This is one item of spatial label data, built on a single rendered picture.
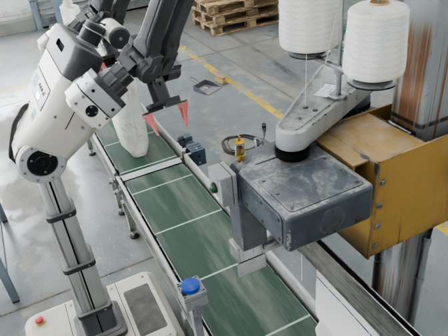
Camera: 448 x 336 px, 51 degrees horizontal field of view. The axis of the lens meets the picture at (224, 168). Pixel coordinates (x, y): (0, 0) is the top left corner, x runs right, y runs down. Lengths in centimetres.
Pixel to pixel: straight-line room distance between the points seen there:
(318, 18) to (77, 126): 78
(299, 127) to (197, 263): 128
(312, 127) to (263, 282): 114
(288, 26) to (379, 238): 62
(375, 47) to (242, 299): 135
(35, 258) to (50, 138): 175
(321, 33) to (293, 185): 42
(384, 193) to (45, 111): 100
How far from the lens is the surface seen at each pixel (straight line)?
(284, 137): 114
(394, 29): 109
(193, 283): 155
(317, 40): 128
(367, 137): 130
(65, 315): 244
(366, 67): 110
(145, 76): 136
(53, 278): 305
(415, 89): 132
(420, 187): 136
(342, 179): 112
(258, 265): 141
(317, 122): 120
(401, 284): 171
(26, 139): 162
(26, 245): 338
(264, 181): 110
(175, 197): 275
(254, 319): 205
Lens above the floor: 197
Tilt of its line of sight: 33 degrees down
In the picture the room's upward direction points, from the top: 6 degrees counter-clockwise
